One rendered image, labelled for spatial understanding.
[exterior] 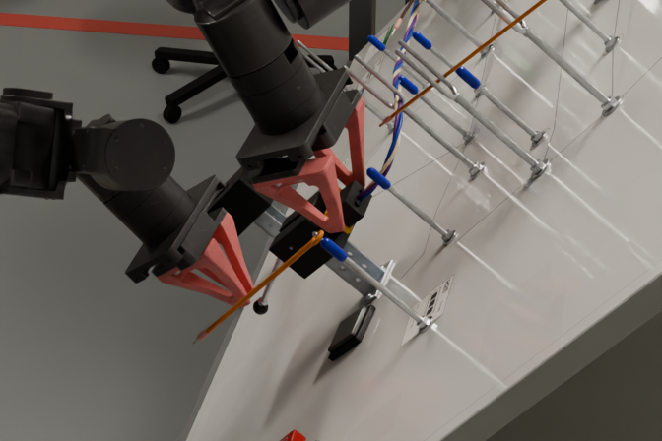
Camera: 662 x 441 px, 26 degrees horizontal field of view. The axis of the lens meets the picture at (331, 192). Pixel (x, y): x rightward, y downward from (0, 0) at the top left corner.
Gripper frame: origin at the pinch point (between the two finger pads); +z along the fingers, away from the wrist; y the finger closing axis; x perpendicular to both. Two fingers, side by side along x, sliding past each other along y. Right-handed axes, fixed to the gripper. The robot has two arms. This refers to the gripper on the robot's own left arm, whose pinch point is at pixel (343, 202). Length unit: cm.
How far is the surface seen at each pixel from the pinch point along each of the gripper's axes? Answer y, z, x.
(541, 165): -0.9, -0.6, -17.8
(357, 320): -6.3, 7.2, 0.0
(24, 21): 222, 67, 231
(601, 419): 19, 46, -1
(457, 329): -15.6, 1.3, -14.4
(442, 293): -9.4, 3.1, -10.5
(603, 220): -13.9, -4.6, -26.8
